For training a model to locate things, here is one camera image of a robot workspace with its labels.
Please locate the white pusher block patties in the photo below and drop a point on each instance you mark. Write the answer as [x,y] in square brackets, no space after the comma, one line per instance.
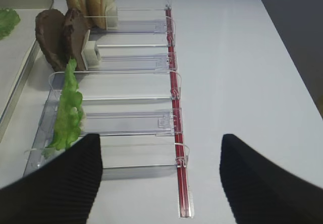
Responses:
[90,53]

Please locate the green lettuce leaf on tray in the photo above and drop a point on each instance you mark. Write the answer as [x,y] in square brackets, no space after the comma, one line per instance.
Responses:
[9,20]

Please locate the white pusher block buns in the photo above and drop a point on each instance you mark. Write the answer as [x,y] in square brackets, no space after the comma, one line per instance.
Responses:
[111,14]

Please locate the sesame bun half rear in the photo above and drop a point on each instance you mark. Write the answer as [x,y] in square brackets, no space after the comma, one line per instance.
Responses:
[96,11]

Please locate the brown meat patty front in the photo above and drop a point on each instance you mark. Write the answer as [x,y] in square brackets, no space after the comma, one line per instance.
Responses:
[48,33]

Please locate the brown meat patty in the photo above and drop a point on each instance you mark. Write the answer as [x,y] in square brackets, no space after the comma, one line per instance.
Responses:
[48,33]
[74,31]

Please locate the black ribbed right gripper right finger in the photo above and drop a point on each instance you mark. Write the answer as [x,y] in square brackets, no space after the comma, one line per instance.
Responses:
[260,191]

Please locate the green lettuce leaf in rack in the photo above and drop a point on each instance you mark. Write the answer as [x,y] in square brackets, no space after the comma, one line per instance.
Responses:
[67,127]

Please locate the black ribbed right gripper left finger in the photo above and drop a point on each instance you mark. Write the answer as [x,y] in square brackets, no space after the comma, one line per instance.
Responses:
[62,191]

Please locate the cream metal tray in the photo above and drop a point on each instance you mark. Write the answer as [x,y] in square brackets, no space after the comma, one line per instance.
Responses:
[18,52]

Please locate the brown meat patty rear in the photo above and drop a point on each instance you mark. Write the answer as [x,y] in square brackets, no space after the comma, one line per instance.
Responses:
[74,31]

